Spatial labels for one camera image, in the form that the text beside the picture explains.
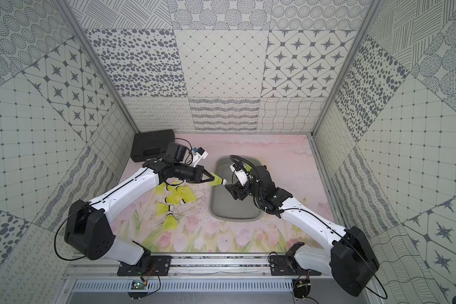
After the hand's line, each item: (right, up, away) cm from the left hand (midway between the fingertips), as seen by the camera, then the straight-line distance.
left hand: (218, 181), depth 75 cm
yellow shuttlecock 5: (-23, -21, +10) cm, 33 cm away
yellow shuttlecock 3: (-22, -11, +15) cm, 29 cm away
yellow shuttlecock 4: (-28, -16, +13) cm, 35 cm away
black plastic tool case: (-43, +16, +31) cm, 55 cm away
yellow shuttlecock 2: (-17, -9, +16) cm, 25 cm away
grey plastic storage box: (+1, -14, +14) cm, 20 cm away
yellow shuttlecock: (-1, 0, +4) cm, 4 cm away
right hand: (+7, -1, +5) cm, 8 cm away
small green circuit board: (-30, -39, -4) cm, 50 cm away
